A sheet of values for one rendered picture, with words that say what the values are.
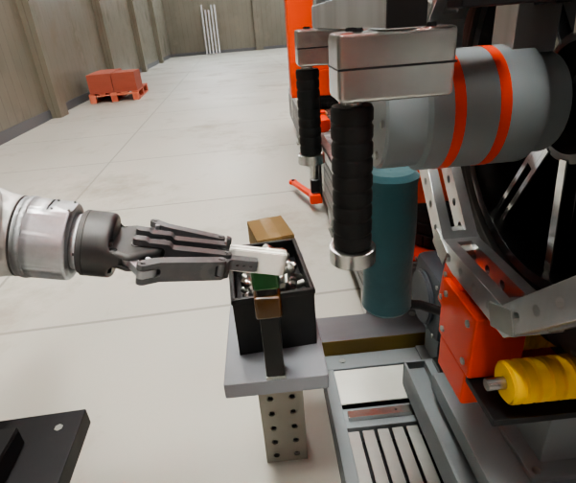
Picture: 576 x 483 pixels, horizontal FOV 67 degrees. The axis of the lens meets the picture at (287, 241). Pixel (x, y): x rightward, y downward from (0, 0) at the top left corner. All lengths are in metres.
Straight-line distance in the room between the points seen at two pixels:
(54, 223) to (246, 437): 0.88
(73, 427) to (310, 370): 0.48
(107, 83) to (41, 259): 7.67
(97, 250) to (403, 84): 0.34
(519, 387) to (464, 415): 0.38
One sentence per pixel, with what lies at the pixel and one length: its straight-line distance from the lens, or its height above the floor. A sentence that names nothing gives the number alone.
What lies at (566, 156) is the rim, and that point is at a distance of 0.68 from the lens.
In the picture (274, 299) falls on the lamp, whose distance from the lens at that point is 0.64.
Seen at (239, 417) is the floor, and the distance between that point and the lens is 1.31.
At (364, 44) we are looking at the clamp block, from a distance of 0.36.
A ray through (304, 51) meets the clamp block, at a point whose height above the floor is 0.92.
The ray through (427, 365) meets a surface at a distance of 1.20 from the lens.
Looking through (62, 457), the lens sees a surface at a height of 0.30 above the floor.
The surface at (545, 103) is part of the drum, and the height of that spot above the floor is 0.86.
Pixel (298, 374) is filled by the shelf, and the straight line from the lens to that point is 0.74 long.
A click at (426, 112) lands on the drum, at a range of 0.52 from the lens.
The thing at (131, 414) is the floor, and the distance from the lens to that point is 1.41.
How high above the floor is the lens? 0.96
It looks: 26 degrees down
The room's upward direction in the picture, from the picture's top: 5 degrees counter-clockwise
